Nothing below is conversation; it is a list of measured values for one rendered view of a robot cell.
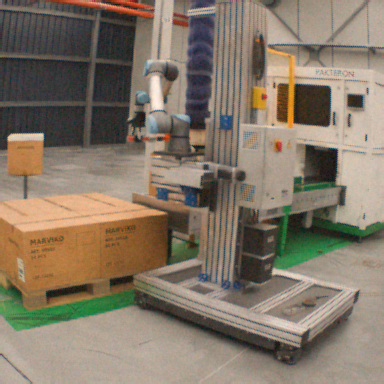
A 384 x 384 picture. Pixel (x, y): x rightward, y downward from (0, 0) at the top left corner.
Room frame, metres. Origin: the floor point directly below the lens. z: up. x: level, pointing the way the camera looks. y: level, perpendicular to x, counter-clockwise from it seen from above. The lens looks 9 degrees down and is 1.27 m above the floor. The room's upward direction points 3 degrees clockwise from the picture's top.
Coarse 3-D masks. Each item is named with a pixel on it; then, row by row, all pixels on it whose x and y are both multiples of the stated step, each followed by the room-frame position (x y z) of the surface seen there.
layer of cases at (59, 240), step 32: (0, 224) 2.94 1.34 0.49; (32, 224) 2.81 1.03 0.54; (64, 224) 2.89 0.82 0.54; (96, 224) 3.01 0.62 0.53; (128, 224) 3.19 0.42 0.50; (160, 224) 3.39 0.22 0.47; (0, 256) 2.98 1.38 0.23; (32, 256) 2.66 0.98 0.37; (64, 256) 2.83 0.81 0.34; (96, 256) 3.00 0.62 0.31; (128, 256) 3.19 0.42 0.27; (160, 256) 3.40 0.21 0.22; (32, 288) 2.64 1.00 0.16
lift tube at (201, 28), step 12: (192, 0) 3.82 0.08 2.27; (204, 0) 3.77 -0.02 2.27; (192, 24) 3.81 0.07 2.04; (204, 24) 3.78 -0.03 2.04; (192, 36) 3.79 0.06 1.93; (204, 36) 3.77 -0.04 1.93; (192, 48) 3.78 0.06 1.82; (204, 48) 3.77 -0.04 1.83; (192, 60) 3.78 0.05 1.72; (204, 60) 3.77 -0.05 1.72; (192, 72) 3.79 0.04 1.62; (204, 72) 3.78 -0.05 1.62
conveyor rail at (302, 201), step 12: (300, 192) 4.45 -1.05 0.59; (312, 192) 4.55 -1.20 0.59; (324, 192) 4.73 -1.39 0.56; (336, 192) 4.93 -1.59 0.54; (288, 204) 4.27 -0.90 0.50; (300, 204) 4.41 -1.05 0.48; (312, 204) 4.57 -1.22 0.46; (324, 204) 4.75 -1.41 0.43; (336, 204) 4.95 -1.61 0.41; (192, 216) 3.41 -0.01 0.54; (264, 216) 4.01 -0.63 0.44; (276, 216) 4.13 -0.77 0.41; (192, 228) 3.41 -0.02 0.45
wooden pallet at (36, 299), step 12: (0, 276) 3.01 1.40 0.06; (120, 276) 3.14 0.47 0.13; (24, 288) 2.65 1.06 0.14; (48, 288) 2.73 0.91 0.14; (60, 288) 2.79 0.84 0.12; (96, 288) 3.00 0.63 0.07; (108, 288) 3.07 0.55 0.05; (120, 288) 3.17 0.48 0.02; (132, 288) 3.22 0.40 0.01; (24, 300) 2.66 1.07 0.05; (36, 300) 2.66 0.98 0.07; (48, 300) 2.79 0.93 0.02; (60, 300) 2.82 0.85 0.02; (72, 300) 2.85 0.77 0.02
